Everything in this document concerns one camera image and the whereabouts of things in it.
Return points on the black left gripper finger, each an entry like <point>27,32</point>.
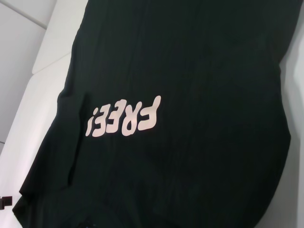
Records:
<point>7,201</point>

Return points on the black shirt with FREE print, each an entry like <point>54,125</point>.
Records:
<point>190,71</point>

